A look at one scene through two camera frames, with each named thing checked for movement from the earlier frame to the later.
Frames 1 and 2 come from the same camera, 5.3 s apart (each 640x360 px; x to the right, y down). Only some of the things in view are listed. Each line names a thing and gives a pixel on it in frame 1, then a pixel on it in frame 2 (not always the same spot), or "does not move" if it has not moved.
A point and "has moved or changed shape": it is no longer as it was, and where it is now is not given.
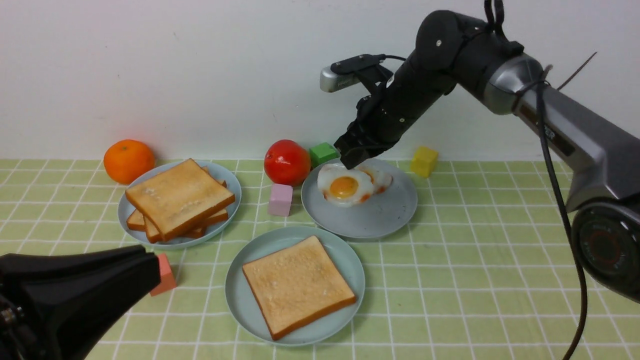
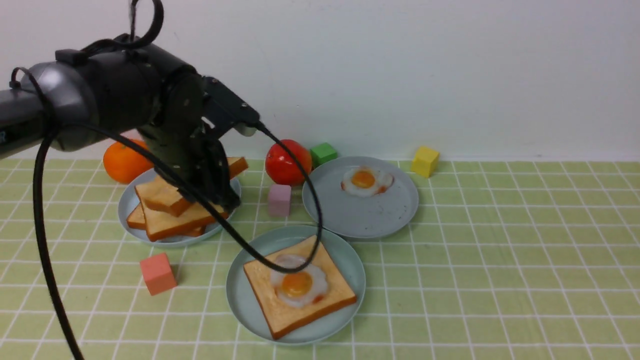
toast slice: (297, 286) does not move
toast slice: (178, 198) has moved or changed shape
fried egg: (344, 187) -> (304, 288)
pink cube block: (280, 201) does not move
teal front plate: (243, 302) does not move
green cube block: (321, 153) does not move
